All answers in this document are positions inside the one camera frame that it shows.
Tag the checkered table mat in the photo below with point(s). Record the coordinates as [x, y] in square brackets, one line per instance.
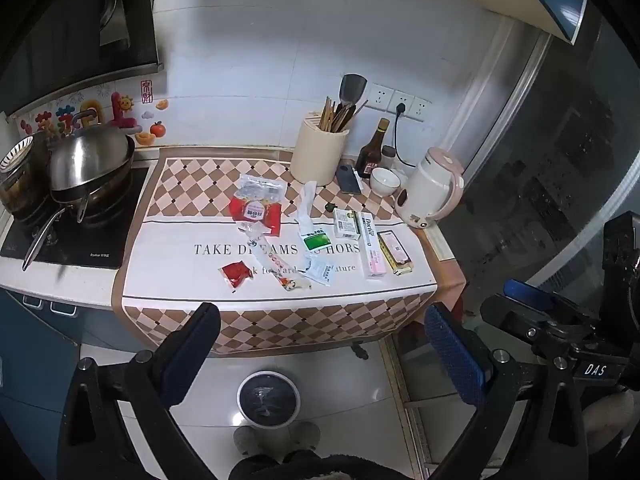
[175, 260]

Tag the white round trash bin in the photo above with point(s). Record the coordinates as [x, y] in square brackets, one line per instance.
[265, 400]

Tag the person's dark fleece clothing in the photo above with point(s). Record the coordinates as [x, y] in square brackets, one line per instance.
[300, 467]

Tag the grey spatula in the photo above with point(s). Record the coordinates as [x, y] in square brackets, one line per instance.
[354, 87]

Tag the set of colourful wall stickers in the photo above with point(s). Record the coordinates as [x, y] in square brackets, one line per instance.
[122, 110]

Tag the black cooktop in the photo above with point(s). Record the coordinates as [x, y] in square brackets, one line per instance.
[100, 245]

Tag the small red sachet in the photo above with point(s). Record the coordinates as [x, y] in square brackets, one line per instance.
[235, 274]

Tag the black range hood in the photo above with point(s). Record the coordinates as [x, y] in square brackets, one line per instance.
[75, 25]

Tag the long clear printed wrapper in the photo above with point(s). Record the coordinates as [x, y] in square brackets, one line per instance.
[280, 265]

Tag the yellow and black box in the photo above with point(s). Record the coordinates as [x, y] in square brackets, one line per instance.
[395, 252]

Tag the grey slipper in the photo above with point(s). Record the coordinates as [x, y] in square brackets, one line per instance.
[304, 437]
[247, 441]

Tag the bundle of wooden chopsticks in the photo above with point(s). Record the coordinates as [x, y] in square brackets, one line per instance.
[330, 115]

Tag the red snack packet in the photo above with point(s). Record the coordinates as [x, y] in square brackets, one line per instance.
[252, 210]

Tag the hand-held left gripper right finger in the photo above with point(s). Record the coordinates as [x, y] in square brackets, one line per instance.
[452, 355]

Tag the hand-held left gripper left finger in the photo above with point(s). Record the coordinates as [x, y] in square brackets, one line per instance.
[192, 355]

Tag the pot with patterned bowl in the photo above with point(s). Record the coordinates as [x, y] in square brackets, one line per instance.
[20, 180]

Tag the white and blue sachet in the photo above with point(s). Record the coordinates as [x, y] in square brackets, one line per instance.
[317, 271]

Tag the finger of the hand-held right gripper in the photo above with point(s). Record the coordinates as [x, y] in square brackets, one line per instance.
[525, 291]
[500, 312]

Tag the pink and white long box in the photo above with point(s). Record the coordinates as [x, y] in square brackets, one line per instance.
[372, 250]

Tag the white bowl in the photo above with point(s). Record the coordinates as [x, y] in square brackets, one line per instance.
[385, 182]

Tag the blue kitchen cabinet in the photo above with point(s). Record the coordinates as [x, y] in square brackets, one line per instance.
[30, 350]

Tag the cream utensil holder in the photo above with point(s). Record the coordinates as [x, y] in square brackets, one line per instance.
[317, 155]

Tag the dark sauce bottle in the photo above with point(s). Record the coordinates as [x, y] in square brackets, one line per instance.
[372, 152]

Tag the small seasoning jar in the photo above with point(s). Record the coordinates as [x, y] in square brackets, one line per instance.
[389, 154]

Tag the stainless steel wok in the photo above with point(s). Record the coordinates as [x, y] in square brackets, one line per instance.
[90, 155]

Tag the glass sliding door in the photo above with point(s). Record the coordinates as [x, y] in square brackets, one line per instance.
[550, 160]

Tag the white wall socket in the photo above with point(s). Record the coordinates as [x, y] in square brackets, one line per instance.
[380, 97]
[406, 97]
[421, 109]

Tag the white and green packet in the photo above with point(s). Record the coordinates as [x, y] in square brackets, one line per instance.
[315, 242]

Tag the white and pink electric kettle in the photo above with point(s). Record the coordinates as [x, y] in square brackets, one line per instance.
[430, 190]

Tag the white and green medicine box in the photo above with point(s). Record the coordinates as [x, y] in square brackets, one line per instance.
[346, 225]

